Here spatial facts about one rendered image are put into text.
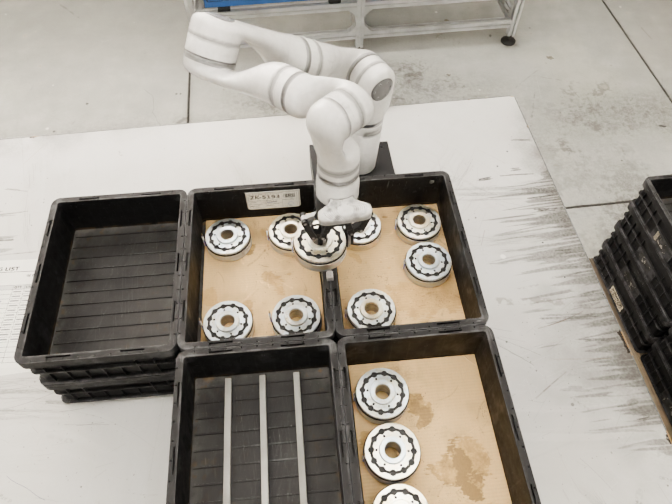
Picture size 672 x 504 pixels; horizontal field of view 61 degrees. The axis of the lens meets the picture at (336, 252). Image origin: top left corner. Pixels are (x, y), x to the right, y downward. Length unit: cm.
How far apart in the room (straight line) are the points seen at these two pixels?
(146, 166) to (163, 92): 140
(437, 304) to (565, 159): 170
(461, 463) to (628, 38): 296
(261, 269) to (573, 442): 76
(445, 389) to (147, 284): 68
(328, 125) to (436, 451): 63
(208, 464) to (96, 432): 32
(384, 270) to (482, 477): 47
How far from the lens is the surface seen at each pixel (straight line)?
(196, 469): 113
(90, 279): 138
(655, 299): 202
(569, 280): 153
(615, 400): 142
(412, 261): 126
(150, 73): 324
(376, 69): 131
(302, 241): 109
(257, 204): 134
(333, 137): 83
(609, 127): 308
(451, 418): 115
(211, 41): 104
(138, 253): 138
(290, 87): 90
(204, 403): 117
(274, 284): 126
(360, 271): 127
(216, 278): 129
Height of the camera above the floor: 190
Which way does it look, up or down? 56 degrees down
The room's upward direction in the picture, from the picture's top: straight up
